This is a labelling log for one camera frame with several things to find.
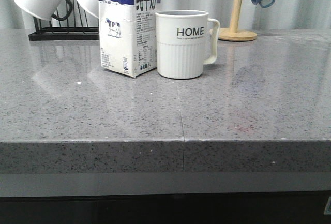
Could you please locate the wooden mug tree stand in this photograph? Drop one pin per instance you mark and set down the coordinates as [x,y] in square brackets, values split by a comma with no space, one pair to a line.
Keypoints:
[233,33]

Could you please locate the white HOME mug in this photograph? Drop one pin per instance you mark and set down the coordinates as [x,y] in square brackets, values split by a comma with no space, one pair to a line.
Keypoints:
[186,41]

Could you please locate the white blue milk carton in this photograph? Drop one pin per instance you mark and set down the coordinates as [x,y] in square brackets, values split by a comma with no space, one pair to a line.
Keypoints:
[127,35]

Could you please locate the black wire mug rack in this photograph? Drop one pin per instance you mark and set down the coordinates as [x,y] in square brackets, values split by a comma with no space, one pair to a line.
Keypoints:
[80,25]

